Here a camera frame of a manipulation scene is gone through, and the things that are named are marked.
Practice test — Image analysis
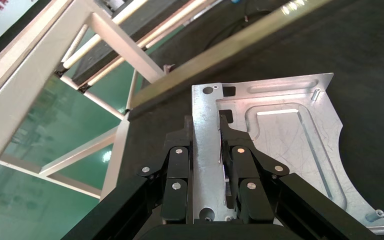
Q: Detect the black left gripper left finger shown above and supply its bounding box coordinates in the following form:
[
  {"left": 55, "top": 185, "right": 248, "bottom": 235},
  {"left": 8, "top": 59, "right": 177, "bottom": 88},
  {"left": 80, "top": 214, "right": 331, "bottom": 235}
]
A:
[{"left": 61, "top": 115, "right": 193, "bottom": 240}]

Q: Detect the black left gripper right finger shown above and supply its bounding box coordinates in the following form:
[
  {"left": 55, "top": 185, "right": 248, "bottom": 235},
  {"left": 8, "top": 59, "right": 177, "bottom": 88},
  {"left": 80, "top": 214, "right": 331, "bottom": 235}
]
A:
[{"left": 218, "top": 110, "right": 378, "bottom": 240}]

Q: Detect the silver sheet metal bracket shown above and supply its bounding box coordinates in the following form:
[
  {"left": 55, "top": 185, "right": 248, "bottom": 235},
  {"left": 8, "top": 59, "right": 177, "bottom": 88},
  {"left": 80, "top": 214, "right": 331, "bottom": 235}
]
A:
[{"left": 190, "top": 72, "right": 384, "bottom": 236}]

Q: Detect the brass mat edge strip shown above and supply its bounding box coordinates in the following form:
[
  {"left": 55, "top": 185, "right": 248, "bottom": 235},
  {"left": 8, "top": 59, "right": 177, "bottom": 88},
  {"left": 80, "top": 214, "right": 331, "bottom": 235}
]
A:
[{"left": 125, "top": 0, "right": 334, "bottom": 112}]

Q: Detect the white tube rack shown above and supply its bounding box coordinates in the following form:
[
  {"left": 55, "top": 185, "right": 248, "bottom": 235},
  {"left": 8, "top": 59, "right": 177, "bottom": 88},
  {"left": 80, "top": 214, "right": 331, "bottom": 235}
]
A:
[{"left": 59, "top": 0, "right": 219, "bottom": 94}]

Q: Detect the dark rubber work mat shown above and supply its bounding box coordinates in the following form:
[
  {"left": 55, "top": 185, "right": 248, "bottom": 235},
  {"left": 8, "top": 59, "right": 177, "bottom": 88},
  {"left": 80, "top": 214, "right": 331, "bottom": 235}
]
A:
[{"left": 117, "top": 0, "right": 384, "bottom": 240}]

